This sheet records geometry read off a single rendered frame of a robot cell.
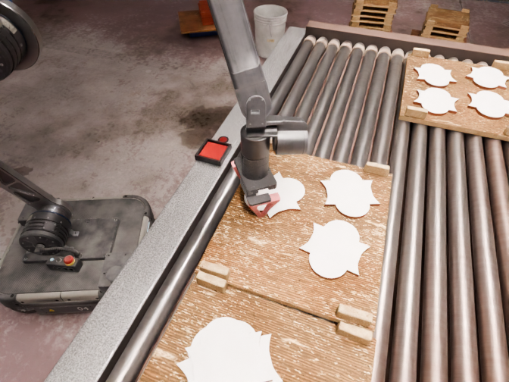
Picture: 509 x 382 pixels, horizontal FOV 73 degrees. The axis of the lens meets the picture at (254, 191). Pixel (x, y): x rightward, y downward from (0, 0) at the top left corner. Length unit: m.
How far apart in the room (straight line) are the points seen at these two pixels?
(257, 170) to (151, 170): 1.65
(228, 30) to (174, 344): 0.53
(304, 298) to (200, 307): 0.19
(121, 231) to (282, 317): 1.18
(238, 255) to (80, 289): 1.01
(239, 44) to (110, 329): 0.55
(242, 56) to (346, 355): 0.53
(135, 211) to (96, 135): 1.05
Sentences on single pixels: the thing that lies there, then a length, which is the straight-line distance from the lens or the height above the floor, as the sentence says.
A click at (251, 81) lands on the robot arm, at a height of 1.24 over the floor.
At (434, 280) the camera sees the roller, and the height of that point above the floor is 0.92.
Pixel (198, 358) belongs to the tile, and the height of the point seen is 0.97.
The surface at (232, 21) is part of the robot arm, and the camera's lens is 0.62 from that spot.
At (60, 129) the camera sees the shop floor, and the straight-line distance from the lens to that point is 2.87.
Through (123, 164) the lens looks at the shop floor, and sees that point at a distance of 2.39.
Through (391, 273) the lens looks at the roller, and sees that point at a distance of 0.77.
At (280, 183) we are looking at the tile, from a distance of 0.83.
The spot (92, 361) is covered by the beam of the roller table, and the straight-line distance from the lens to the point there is 0.71.
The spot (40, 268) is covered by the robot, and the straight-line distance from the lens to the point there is 1.75.
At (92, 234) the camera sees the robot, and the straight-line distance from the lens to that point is 1.72.
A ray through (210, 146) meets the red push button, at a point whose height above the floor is 0.93.
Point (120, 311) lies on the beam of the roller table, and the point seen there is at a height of 0.91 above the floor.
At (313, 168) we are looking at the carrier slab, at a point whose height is 0.94.
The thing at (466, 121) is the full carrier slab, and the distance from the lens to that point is 1.19.
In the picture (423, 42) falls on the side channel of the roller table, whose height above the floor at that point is 0.95.
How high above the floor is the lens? 1.55
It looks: 48 degrees down
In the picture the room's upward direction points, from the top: straight up
